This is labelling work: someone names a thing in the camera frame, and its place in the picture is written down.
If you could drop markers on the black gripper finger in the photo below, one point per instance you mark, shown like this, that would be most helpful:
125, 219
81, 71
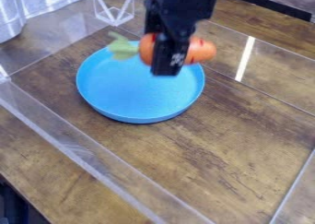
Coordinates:
168, 56
152, 19

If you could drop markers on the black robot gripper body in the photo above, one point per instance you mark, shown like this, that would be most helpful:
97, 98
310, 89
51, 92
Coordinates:
180, 15

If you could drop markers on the orange toy carrot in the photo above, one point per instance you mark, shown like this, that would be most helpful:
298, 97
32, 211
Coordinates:
200, 50

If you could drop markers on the blue round tray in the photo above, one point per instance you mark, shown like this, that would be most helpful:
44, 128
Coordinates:
124, 92

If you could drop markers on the white patterned curtain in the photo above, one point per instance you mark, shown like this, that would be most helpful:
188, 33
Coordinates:
16, 11

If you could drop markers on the clear acrylic enclosure wall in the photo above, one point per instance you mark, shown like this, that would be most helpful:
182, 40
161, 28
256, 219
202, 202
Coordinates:
232, 162

